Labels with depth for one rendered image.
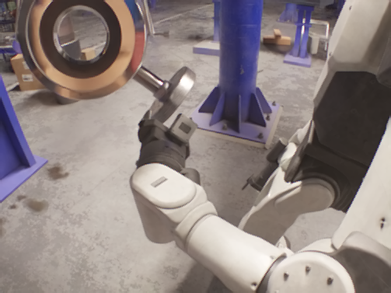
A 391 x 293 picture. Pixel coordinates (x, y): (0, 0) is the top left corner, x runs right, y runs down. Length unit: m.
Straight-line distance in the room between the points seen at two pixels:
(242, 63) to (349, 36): 1.74
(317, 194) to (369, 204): 0.35
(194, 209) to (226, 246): 0.06
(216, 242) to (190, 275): 1.08
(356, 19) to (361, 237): 0.30
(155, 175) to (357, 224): 0.26
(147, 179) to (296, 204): 0.37
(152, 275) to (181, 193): 1.09
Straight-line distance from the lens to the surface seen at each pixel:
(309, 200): 0.62
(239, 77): 2.17
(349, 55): 0.42
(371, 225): 0.26
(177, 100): 0.72
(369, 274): 0.25
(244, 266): 0.30
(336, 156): 0.57
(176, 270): 1.41
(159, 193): 0.35
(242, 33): 2.06
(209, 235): 0.33
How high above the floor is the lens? 1.25
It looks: 37 degrees down
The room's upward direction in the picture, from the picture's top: 1 degrees counter-clockwise
